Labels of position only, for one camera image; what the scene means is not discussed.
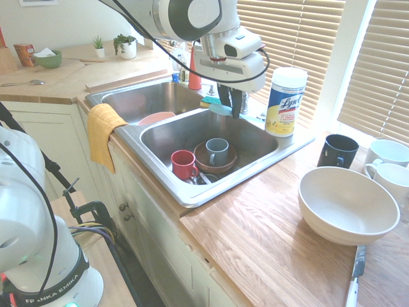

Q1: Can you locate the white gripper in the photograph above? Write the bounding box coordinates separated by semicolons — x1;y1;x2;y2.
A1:
194;51;266;120

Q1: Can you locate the stainless steel double sink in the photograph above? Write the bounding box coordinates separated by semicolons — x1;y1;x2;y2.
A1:
84;78;316;209

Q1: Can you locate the metal sink drain strainer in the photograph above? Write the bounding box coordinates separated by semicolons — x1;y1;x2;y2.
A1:
190;171;222;187

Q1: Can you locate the wooden knife block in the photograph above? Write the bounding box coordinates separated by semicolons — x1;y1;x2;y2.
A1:
0;45;19;76

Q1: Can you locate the chrome faucet base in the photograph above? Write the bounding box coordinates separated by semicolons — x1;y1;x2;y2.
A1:
238;91;251;115

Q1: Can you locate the light blue plastic lid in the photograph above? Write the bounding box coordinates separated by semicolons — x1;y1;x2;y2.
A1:
208;103;235;116

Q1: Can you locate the yellow green sponge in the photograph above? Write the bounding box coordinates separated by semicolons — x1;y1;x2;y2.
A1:
200;95;222;108

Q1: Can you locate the orange tall bottle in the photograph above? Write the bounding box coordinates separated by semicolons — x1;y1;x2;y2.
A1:
187;47;203;91

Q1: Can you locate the Lysol wipes canister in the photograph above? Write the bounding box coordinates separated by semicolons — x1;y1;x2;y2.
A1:
265;67;309;139

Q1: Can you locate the grey ceramic mug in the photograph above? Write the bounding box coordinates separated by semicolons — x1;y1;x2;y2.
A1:
204;138;230;168

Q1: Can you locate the clear dish soap bottle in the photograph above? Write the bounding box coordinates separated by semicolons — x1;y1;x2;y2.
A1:
171;40;190;85

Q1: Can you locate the brown wooden bowl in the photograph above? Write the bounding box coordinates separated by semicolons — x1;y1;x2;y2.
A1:
193;141;238;175

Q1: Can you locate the pink plate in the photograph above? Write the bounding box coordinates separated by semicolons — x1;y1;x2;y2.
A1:
137;111;177;127

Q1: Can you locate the red ceramic mug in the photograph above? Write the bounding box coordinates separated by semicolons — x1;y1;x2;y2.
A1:
170;149;200;181

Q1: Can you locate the wide wooden window blind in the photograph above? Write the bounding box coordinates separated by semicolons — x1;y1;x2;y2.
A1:
235;0;347;129

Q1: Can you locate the trailing potted plant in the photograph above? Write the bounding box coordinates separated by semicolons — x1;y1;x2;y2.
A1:
112;33;139;61

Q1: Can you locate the black ceramic mug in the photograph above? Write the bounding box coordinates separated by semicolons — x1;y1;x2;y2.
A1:
316;134;360;170

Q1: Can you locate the yellow dish towel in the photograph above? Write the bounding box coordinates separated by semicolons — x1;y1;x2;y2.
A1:
86;102;129;175

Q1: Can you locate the small spiky potted plant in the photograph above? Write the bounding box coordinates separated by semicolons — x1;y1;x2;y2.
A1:
91;35;107;59

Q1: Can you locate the narrow wooden window blind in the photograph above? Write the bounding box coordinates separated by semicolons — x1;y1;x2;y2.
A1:
337;0;409;146

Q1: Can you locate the large cream bowl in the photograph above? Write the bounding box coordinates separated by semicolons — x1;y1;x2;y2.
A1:
297;166;401;247

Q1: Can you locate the white ceramic mug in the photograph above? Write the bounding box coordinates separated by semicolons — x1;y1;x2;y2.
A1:
364;139;409;169
363;162;409;206

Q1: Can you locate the black table clamp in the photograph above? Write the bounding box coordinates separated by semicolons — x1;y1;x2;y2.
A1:
61;177;113;232

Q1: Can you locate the green bowl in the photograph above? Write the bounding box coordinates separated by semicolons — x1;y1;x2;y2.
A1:
33;49;63;70

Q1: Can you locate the white paper scrap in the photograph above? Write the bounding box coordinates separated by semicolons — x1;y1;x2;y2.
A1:
33;47;57;59

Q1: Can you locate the metal spoon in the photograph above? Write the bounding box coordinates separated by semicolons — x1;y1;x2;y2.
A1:
0;79;46;88

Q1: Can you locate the orange cardboard box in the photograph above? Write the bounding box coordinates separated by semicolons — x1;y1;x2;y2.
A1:
13;43;36;68

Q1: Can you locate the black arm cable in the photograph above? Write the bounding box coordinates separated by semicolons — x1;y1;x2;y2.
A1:
98;0;270;84

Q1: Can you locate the coloured cable bundle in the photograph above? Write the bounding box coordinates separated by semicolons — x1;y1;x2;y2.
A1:
68;222;117;246

